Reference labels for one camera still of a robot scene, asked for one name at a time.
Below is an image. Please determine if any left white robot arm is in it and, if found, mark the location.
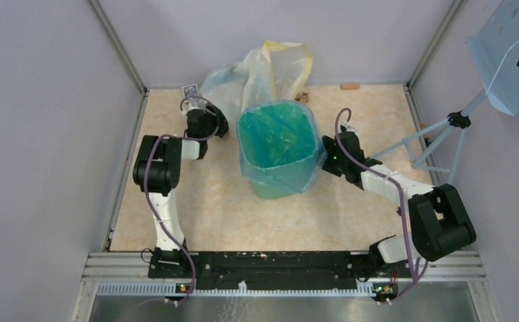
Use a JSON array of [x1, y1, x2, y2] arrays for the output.
[[132, 103, 228, 278]]

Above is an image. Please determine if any small brown debris piece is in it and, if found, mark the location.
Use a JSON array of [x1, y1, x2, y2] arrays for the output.
[[295, 92, 309, 104]]

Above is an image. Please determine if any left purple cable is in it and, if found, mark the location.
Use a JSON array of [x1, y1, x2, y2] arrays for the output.
[[144, 95, 221, 306]]

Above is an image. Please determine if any small wooden block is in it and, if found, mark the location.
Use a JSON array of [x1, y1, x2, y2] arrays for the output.
[[340, 83, 361, 91]]

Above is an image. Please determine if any clear yellow-trimmed trash bag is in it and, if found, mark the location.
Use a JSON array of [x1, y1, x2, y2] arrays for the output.
[[200, 40, 313, 139]]

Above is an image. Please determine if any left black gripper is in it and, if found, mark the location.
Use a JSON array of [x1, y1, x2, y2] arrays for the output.
[[201, 103, 236, 140]]

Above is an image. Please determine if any blue plastic trash bag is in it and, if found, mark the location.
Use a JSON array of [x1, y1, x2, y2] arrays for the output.
[[236, 100, 328, 195]]

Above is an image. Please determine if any light blue perforated lamp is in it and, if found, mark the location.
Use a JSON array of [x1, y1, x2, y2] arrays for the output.
[[466, 1, 519, 116]]

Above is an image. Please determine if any light blue tripod stand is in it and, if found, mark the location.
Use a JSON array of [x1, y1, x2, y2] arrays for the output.
[[372, 90, 487, 184]]

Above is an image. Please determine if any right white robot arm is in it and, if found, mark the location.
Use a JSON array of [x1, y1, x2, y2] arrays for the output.
[[322, 128, 477, 276]]

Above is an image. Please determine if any green plastic trash bin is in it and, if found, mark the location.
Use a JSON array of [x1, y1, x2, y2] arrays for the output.
[[240, 104, 318, 200]]

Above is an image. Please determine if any white toothed cable rail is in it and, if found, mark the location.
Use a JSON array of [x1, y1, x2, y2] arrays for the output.
[[97, 281, 375, 297]]

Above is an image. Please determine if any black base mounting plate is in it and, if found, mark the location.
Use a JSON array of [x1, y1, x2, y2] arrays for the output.
[[148, 249, 410, 290]]

